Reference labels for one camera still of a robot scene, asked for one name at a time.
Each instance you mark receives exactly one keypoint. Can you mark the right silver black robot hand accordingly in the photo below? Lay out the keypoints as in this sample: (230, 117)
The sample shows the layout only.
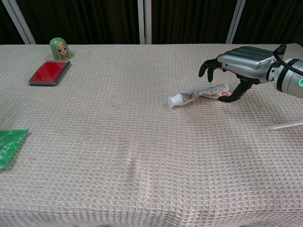
(246, 62)

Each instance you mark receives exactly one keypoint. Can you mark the white printed toothpaste tube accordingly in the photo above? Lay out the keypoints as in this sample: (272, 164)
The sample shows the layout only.
(201, 93)

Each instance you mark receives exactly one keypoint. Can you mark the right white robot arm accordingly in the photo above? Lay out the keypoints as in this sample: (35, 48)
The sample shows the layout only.
(287, 80)

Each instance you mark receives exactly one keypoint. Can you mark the clear plastic stick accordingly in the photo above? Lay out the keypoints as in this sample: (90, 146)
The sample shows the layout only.
(286, 125)

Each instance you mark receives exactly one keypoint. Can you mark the beige waffle tablecloth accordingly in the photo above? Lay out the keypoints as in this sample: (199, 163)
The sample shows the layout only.
(142, 153)

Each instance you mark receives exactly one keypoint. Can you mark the red ink pad box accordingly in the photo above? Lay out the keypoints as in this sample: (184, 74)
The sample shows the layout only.
(49, 73)

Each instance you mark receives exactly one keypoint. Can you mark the green tea packet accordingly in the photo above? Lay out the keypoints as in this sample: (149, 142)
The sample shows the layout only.
(9, 146)

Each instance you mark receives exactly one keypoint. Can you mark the white metal frame post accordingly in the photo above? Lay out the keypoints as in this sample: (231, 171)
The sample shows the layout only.
(141, 23)
(148, 23)
(22, 26)
(235, 23)

